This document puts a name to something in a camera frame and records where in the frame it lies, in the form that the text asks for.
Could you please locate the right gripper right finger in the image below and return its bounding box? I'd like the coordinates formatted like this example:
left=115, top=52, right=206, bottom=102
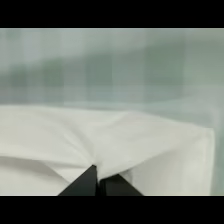
left=98, top=173, right=145, bottom=197

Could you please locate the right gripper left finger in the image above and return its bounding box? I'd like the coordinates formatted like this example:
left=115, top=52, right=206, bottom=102
left=57, top=163, right=99, bottom=197

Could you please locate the white shirt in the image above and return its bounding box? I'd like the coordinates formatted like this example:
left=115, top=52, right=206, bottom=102
left=0, top=104, right=216, bottom=197

